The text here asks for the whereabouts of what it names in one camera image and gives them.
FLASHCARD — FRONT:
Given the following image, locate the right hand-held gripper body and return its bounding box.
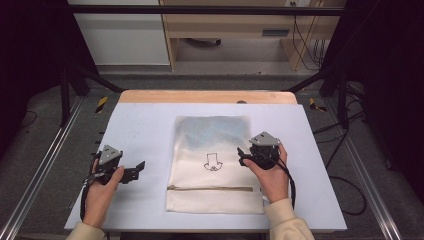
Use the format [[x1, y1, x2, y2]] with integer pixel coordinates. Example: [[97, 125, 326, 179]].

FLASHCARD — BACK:
[[248, 131, 282, 171]]

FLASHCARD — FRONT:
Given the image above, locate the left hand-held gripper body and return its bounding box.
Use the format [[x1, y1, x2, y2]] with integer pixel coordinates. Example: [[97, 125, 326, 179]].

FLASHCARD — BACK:
[[90, 144, 125, 185]]

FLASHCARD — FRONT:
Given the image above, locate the cream mesh laundry bag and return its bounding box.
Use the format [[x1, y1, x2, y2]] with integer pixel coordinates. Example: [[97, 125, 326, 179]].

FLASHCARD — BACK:
[[165, 115, 265, 215]]

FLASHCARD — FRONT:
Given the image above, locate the person's right hand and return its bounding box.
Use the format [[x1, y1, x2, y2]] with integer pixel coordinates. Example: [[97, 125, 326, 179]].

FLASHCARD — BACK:
[[242, 144, 290, 205]]

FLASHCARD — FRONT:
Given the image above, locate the person's left hand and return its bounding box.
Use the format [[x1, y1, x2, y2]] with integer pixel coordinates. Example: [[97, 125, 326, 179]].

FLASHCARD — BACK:
[[82, 159, 125, 230]]

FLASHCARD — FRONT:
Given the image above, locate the pale blue garment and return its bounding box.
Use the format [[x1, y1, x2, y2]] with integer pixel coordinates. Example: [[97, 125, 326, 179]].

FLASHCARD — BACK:
[[181, 116, 251, 151]]

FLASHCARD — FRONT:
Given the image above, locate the yellow black tape strip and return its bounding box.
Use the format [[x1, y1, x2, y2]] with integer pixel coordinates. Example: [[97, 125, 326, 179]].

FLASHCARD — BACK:
[[95, 96, 109, 114], [308, 97, 328, 113]]

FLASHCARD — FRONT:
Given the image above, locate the black metal stand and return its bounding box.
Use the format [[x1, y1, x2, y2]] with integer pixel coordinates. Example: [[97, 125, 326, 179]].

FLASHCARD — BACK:
[[285, 61, 351, 130], [59, 62, 125, 128]]

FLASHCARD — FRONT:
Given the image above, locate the wooden table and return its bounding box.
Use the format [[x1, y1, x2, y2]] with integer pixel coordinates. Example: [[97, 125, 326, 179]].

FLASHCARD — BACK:
[[118, 89, 299, 105]]

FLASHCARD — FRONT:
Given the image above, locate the white cabinet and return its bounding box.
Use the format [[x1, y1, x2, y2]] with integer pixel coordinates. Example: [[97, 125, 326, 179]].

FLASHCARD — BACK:
[[67, 0, 171, 67]]

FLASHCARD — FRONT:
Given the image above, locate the light wooden desk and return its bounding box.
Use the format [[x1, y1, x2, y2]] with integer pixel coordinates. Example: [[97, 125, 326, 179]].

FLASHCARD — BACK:
[[159, 0, 348, 72]]

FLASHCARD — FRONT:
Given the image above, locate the black curtain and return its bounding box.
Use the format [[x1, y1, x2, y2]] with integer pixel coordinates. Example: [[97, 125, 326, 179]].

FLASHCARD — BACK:
[[319, 0, 424, 203], [0, 0, 98, 159]]

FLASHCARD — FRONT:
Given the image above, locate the right hand-held gripper cable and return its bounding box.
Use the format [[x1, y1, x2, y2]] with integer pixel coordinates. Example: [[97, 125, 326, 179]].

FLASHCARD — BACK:
[[263, 154, 297, 211]]

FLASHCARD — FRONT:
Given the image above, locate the hand-held gripper cable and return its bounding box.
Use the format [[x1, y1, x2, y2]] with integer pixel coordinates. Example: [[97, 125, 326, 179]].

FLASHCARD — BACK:
[[263, 154, 297, 211], [79, 151, 102, 223]]

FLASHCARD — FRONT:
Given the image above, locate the left hand-held gripper cable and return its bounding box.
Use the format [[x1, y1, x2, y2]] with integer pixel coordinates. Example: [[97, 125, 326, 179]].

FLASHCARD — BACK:
[[79, 151, 102, 223]]

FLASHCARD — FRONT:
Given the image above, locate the aluminium rail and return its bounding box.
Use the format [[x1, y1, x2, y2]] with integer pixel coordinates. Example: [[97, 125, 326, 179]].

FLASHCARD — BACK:
[[0, 95, 86, 240], [323, 97, 403, 240]]

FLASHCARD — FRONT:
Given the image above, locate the long black floor cable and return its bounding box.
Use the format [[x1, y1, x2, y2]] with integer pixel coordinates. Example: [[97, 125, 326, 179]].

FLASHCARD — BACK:
[[324, 126, 368, 217]]

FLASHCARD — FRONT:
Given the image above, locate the bundle of hanging black cables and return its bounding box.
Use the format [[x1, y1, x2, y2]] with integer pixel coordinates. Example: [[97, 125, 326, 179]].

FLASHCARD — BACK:
[[291, 2, 327, 71]]

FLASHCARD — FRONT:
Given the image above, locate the black horizontal frame bar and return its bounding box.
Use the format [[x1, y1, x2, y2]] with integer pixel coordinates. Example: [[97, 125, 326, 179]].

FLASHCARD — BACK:
[[43, 4, 348, 17]]

